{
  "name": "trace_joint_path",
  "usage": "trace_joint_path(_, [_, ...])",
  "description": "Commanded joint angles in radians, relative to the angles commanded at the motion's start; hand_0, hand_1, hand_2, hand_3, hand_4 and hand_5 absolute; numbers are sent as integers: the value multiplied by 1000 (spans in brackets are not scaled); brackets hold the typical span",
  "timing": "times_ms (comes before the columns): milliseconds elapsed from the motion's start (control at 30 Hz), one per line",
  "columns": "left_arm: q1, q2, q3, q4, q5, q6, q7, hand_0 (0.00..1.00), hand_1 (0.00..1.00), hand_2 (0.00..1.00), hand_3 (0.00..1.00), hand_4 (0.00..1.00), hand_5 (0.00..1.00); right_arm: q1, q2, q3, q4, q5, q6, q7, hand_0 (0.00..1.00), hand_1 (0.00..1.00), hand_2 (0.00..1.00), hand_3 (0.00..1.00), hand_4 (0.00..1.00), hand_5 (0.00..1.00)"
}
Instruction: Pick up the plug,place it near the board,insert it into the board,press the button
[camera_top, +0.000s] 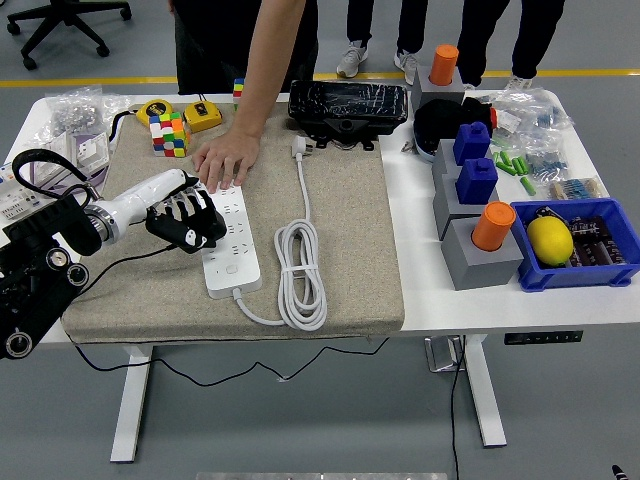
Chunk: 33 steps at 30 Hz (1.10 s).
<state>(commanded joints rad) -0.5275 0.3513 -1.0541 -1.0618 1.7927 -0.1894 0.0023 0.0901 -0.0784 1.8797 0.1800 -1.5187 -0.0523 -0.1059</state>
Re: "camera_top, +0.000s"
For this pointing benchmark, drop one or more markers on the person's left hand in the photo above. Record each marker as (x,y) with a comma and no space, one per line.
(227,157)

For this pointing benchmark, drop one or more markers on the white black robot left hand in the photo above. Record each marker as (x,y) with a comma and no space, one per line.
(150,197)

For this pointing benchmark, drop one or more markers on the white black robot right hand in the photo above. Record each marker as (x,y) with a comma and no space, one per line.
(621,474)

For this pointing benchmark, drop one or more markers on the white power strip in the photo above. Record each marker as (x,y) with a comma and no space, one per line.
(240,260)

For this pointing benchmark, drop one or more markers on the person's left forearm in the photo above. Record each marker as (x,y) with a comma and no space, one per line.
(265,75)

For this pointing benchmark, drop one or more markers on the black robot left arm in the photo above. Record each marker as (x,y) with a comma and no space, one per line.
(40,235)

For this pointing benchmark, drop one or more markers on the square yellow tape measure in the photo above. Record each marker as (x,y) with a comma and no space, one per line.
(202,117)

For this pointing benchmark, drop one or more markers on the purple tray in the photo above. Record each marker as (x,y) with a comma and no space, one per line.
(101,175)

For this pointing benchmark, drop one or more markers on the multicoloured puzzle cube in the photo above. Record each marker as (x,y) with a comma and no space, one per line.
(238,92)
(170,136)

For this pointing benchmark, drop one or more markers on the round yellow tape measure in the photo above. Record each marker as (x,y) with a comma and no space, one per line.
(156,111)

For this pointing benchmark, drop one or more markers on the clear bag of screws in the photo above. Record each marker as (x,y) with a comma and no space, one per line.
(75,112)

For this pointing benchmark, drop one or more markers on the person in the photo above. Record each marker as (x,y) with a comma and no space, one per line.
(530,30)
(352,60)
(210,45)

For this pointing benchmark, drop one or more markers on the black plastic-wrapped tray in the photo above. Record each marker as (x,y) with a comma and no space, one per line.
(345,102)

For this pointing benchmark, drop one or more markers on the white circuit breaker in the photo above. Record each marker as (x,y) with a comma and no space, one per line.
(20,202)

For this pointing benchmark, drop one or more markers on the grey-brown fabric mat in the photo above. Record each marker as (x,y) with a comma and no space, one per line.
(340,250)

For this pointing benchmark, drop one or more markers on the white table leg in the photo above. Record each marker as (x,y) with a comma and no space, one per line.
(131,410)
(487,400)

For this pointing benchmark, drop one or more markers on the black table control panel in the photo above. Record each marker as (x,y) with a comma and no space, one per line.
(542,338)

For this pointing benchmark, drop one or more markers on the small metal clip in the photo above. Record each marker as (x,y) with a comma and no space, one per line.
(410,147)

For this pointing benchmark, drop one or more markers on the blue plastic bin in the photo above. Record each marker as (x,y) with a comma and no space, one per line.
(575,277)

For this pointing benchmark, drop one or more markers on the black office chair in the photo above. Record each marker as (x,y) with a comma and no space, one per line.
(67,12)

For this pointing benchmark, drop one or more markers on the grey holder block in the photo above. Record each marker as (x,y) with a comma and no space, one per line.
(480,270)
(425,90)
(445,205)
(442,165)

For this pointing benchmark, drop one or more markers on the black cloth cap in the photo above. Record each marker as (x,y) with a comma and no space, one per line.
(437,117)

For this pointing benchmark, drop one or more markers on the silver box under table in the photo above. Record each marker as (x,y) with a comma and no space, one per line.
(442,355)

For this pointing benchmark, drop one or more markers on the brown capacitor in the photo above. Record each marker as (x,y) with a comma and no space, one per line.
(612,251)
(584,255)
(592,229)

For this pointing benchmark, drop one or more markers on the orange cylinder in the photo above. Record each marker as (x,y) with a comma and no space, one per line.
(444,65)
(492,227)

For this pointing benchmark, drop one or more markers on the yellow lemon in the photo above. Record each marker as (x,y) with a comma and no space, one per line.
(550,241)

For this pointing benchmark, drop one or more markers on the blue square peg block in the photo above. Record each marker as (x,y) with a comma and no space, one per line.
(477,182)
(472,145)

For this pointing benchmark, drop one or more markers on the black metal clip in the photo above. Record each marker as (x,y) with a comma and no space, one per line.
(547,212)

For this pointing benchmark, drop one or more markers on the clear bag of tan resistors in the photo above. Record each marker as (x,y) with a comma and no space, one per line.
(575,189)

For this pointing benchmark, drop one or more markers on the large clear bag of resistors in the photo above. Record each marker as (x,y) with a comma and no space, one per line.
(540,115)

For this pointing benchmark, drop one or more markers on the clear bag of blue resistors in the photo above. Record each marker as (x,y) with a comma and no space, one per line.
(545,162)

